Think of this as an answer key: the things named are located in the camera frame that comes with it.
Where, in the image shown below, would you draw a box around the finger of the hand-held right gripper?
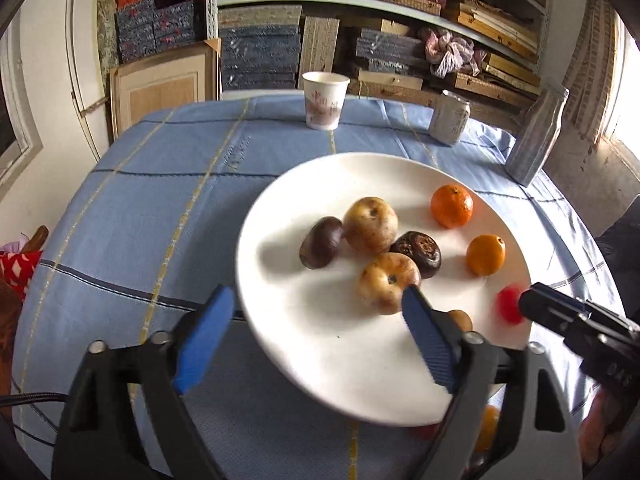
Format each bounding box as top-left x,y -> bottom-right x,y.
532,282 -> 588,311
518,291 -> 583,333

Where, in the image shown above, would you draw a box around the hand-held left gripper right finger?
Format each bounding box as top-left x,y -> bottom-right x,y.
401,284 -> 583,480

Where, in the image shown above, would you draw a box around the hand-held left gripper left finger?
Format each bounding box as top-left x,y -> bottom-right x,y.
50,284 -> 237,480

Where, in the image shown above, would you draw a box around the small tan round fruit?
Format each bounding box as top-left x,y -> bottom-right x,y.
446,309 -> 474,333

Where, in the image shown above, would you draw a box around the tan purple-striped round fruit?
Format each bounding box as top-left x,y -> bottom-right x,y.
357,252 -> 422,316

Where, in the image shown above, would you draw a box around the smooth orange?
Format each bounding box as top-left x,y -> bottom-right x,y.
466,234 -> 507,277

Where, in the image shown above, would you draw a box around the dark brown water chestnut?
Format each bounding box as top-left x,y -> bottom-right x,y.
389,231 -> 443,279

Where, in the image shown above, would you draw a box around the large bumpy mandarin orange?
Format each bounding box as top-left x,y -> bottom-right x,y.
472,404 -> 502,455

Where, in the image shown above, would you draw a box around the white oval plate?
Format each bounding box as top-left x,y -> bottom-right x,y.
235,152 -> 533,427

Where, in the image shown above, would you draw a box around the small pale speckled fruit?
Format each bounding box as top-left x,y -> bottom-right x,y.
343,196 -> 400,255

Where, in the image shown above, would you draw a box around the small mandarin orange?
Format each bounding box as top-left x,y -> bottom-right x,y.
430,184 -> 474,229

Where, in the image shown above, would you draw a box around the dark purple passion fruit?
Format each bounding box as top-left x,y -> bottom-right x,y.
299,216 -> 347,270

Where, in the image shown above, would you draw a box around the person's right hand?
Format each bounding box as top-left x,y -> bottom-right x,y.
580,392 -> 632,467

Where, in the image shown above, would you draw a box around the dark cloth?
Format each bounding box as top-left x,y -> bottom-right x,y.
595,207 -> 640,286

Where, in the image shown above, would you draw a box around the blue checked tablecloth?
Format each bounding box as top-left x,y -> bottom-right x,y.
10,96 -> 628,480

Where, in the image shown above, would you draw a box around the silver metal bottle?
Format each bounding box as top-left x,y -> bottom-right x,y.
505,83 -> 571,187

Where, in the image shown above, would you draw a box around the red patterned cloth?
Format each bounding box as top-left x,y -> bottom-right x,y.
0,251 -> 43,301

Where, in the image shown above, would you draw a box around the white drink can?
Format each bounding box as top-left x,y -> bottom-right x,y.
428,90 -> 471,146

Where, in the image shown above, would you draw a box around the bright window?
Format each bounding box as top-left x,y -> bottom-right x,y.
602,15 -> 640,161

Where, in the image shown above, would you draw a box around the bamboo curtain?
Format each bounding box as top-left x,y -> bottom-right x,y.
562,0 -> 621,146

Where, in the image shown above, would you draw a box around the stack of yellow wooden boxes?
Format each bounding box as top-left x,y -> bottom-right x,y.
440,0 -> 543,111

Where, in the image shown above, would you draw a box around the white paper cup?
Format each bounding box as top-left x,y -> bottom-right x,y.
302,71 -> 351,131

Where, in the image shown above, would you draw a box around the pink cloth bundle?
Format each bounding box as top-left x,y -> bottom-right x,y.
419,27 -> 488,79

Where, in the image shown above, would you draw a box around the grey framed window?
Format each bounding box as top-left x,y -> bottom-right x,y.
0,30 -> 43,196

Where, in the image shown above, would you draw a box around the stack of grey-blue boxes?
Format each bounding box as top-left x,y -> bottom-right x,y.
218,5 -> 303,92

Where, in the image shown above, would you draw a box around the white leaning board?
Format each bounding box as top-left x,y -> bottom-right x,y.
65,0 -> 113,161

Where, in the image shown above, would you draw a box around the stack of dark blue boxes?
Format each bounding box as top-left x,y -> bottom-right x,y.
356,27 -> 431,78

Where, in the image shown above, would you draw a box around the upright woven straw boxes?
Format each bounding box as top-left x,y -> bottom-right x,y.
298,16 -> 341,90

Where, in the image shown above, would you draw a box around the stack of blue patterned boxes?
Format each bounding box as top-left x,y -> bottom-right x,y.
116,0 -> 197,63

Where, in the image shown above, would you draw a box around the white metal shelf rack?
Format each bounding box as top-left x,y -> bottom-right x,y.
204,0 -> 553,106

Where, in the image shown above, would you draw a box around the grey marble slab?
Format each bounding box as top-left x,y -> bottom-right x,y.
96,0 -> 118,76

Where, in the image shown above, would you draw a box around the black cable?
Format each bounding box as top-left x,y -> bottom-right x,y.
0,392 -> 68,448

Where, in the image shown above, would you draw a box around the wooden picture frame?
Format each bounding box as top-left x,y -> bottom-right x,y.
110,42 -> 221,138

